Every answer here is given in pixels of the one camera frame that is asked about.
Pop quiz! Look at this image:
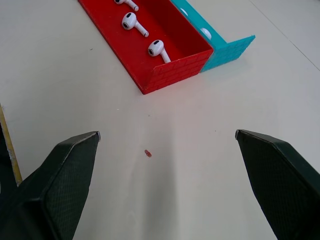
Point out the teal rectangular tray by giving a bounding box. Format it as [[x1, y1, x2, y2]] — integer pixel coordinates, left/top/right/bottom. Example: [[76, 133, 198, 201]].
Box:
[[169, 0, 256, 73]]

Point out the red rectangular tray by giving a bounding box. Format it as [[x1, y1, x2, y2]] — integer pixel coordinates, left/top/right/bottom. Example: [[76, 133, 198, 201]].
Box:
[[77, 0, 215, 95]]

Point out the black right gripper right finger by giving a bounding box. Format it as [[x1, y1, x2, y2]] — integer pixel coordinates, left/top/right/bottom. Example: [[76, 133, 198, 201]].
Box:
[[234, 129, 320, 240]]

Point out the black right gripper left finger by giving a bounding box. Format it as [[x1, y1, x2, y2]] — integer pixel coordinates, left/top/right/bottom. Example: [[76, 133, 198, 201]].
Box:
[[0, 130, 101, 240]]

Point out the white earbud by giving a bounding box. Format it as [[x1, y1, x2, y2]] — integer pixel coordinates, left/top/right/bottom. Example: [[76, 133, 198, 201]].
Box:
[[147, 39, 172, 64], [121, 12, 150, 38], [114, 0, 140, 12]]

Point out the white object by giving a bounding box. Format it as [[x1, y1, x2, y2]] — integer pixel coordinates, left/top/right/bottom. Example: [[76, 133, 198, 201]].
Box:
[[200, 27, 213, 41]]

